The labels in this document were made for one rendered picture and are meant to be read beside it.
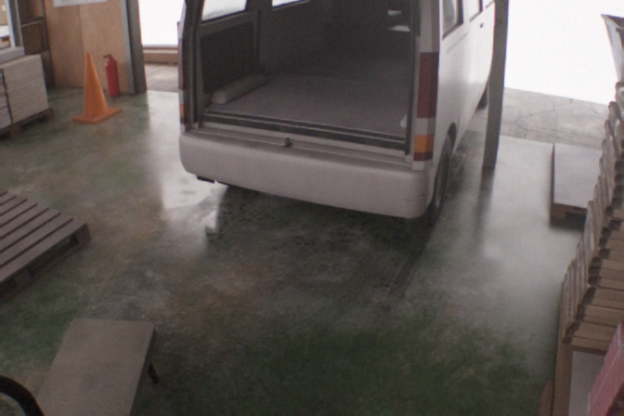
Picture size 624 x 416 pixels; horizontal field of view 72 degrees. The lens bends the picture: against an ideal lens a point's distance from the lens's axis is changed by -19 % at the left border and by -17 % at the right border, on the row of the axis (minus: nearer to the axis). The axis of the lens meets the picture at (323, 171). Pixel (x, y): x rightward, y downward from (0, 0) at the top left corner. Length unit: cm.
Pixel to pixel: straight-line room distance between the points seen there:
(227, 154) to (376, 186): 82
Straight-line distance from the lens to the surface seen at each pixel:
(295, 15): 392
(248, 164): 265
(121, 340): 203
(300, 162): 249
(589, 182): 361
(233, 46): 321
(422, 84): 225
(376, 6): 424
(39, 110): 571
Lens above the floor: 153
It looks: 25 degrees down
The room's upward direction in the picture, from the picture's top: 1 degrees counter-clockwise
